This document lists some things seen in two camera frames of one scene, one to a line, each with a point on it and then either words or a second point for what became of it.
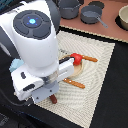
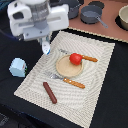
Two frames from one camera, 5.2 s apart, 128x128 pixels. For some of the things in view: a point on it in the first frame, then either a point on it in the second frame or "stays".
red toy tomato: (77, 58) stays
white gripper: (28, 85) → (34, 19)
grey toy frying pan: (91, 14) stays
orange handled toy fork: (74, 83) stays
